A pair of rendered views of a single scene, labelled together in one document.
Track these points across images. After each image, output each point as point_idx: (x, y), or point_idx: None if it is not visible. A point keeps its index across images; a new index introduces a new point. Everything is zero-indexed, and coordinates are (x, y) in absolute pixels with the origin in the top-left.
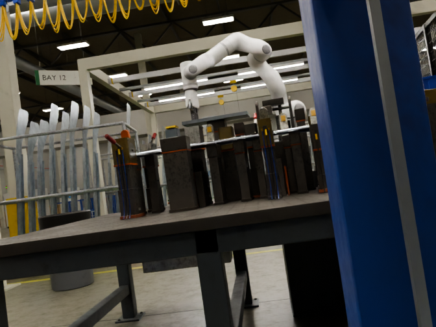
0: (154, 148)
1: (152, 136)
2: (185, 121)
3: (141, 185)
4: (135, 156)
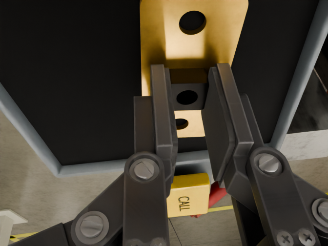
0: (308, 113)
1: (226, 194)
2: (285, 131)
3: (327, 42)
4: None
